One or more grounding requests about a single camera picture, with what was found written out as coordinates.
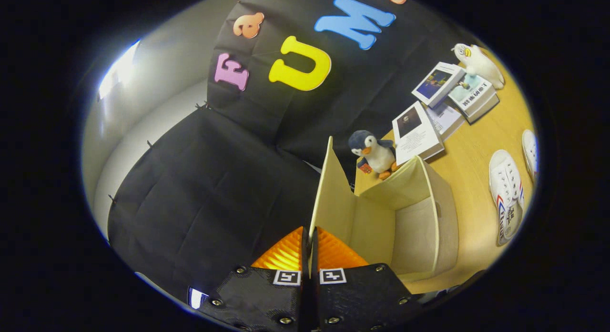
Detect grey penguin plush toy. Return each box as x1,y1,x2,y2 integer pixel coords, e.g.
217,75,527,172
348,130,401,180

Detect beige fabric storage box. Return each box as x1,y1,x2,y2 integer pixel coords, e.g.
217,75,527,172
309,136,459,282

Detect thick book with pale teal cover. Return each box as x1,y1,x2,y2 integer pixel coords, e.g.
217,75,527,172
447,74,496,118

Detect thick dark-edged book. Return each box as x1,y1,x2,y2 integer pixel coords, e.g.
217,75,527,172
465,94,500,124

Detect white book with portrait cover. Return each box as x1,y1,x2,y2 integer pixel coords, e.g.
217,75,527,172
392,101,445,166

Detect black backdrop cloth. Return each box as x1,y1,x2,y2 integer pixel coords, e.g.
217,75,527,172
107,0,482,304

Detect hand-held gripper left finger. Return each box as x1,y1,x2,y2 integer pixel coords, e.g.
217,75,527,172
198,226,310,332

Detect white book with blue picture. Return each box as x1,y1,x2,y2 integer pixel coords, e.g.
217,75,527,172
412,61,465,109

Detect white canvas shoe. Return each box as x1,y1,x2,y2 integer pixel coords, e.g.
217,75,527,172
522,129,540,182
488,150,525,247

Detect white duck plush toy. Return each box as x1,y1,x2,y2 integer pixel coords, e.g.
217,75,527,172
451,43,505,90

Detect thin white booklet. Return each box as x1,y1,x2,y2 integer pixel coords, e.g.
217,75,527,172
426,102,465,141

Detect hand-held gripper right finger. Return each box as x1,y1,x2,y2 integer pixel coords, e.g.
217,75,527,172
311,226,422,332

